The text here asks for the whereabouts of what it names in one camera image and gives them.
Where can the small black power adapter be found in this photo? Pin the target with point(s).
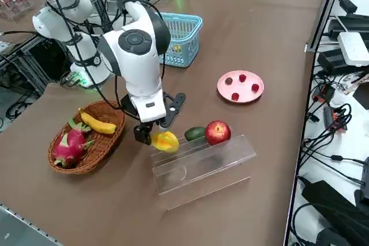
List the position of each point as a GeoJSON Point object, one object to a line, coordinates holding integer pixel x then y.
{"type": "Point", "coordinates": [348, 5]}

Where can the orange black connector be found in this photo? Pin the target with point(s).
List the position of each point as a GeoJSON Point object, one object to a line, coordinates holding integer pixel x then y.
{"type": "Point", "coordinates": [335, 122]}
{"type": "Point", "coordinates": [325, 92]}

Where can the pink dragon fruit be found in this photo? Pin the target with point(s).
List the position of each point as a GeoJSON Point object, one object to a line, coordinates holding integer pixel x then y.
{"type": "Point", "coordinates": [72, 145]}

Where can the brown wicker basket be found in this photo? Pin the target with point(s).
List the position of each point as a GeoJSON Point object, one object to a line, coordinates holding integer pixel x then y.
{"type": "Point", "coordinates": [106, 142]}

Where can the long black power strip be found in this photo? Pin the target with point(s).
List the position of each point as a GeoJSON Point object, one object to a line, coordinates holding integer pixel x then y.
{"type": "Point", "coordinates": [351, 24]}

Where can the yellow banana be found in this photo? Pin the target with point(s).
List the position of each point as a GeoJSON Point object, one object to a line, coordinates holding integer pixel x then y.
{"type": "Point", "coordinates": [98, 125]}

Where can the blue plastic basket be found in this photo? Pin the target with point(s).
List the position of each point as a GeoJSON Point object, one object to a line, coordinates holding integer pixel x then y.
{"type": "Point", "coordinates": [184, 16]}

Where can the yellow star fruit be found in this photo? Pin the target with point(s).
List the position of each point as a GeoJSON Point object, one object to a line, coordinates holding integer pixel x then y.
{"type": "Point", "coordinates": [176, 49]}
{"type": "Point", "coordinates": [165, 142]}

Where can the green avocado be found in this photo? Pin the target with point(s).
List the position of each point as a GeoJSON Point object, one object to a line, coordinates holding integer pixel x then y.
{"type": "Point", "coordinates": [193, 133]}

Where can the clear acrylic display stand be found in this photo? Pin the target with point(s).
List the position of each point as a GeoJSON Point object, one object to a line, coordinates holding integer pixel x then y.
{"type": "Point", "coordinates": [207, 182]}

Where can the pink round plate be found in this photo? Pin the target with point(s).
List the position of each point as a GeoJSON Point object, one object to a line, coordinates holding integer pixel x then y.
{"type": "Point", "coordinates": [245, 92]}

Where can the aluminium camera post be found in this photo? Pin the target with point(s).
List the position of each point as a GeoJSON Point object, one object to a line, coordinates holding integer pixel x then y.
{"type": "Point", "coordinates": [325, 12]}

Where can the red apple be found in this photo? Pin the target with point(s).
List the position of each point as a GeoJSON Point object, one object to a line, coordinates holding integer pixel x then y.
{"type": "Point", "coordinates": [217, 132]}

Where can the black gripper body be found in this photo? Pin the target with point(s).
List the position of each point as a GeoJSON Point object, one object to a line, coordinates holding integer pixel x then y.
{"type": "Point", "coordinates": [150, 124]}

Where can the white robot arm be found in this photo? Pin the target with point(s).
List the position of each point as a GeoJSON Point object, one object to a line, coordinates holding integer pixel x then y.
{"type": "Point", "coordinates": [138, 73]}

